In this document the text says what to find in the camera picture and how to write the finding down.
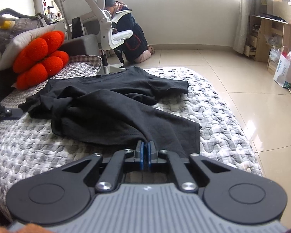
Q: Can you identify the red plush cushion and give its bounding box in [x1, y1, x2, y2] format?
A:
[12, 30, 69, 90]

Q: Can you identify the grey white quilted blanket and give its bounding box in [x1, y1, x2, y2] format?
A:
[0, 67, 262, 217]

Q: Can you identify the white office chair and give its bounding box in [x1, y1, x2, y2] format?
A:
[54, 0, 133, 74]

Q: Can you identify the black t-shirt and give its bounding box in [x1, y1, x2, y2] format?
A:
[20, 66, 201, 157]

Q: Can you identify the checkered grey blanket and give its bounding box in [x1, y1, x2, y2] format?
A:
[1, 55, 102, 108]

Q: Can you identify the wooden shelf unit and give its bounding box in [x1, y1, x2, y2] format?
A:
[243, 0, 291, 76]

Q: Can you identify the dark grey sofa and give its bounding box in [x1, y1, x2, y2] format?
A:
[0, 35, 100, 100]

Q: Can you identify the beige curtain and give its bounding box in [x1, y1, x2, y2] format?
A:
[233, 0, 259, 54]

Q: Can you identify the person in dark coat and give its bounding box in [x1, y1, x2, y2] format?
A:
[104, 0, 157, 63]

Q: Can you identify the white folded pillow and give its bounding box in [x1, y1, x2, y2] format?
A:
[0, 23, 57, 71]

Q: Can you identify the white paper shopping bag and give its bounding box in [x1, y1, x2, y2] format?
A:
[273, 46, 291, 88]

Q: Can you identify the grey patterned bag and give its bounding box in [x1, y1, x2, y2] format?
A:
[0, 9, 50, 52]

